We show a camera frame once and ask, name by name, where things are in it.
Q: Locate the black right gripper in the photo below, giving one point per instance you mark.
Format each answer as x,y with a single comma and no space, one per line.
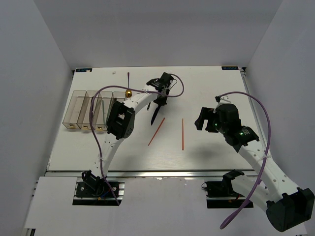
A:
206,114

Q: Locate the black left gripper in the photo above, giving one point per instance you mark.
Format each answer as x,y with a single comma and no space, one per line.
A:
162,102

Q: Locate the blue knife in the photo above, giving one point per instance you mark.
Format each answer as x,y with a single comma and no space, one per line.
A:
155,114

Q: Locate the black knife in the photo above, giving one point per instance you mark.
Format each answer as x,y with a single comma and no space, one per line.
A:
92,104

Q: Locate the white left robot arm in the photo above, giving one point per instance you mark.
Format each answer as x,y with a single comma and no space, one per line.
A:
120,125

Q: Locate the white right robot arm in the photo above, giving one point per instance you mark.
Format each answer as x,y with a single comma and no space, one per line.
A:
284,202

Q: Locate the orange chopstick right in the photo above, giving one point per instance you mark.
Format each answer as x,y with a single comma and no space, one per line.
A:
183,135

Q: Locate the orange chopstick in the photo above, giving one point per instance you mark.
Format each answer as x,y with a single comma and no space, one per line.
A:
157,130
183,135

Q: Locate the orange chopstick left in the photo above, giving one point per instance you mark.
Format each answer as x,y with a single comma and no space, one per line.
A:
157,130

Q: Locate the clear container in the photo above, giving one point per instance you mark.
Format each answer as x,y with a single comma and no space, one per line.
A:
83,121
70,120
117,96
97,122

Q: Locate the blue label right corner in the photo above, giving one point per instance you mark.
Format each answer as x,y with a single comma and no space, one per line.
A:
229,68

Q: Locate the blue label corner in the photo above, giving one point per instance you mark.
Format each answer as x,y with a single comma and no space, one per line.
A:
83,70
229,68

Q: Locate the blue label left corner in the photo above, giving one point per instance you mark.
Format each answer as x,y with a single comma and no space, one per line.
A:
83,70

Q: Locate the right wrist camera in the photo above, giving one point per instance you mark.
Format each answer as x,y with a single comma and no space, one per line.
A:
222,100

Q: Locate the gold spoon purple handle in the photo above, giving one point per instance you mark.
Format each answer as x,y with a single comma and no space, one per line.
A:
128,92

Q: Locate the aluminium table frame rail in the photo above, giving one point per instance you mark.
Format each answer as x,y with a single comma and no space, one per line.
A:
195,87

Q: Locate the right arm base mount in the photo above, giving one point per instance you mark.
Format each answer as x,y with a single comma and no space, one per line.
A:
220,194

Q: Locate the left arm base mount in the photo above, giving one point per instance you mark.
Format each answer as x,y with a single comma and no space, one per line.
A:
94,191

